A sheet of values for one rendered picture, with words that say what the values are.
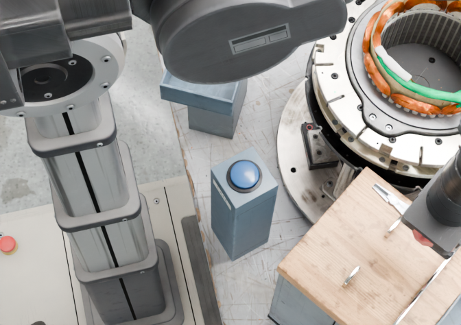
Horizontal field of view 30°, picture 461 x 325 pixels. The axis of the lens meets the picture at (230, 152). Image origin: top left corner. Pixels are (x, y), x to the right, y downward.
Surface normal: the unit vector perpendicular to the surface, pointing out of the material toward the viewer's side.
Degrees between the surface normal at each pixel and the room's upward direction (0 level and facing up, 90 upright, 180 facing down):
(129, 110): 0
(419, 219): 3
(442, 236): 3
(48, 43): 90
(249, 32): 89
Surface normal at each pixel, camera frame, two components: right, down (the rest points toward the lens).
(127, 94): 0.02, -0.40
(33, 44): 0.24, 0.89
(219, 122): -0.26, 0.88
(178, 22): -0.68, -0.15
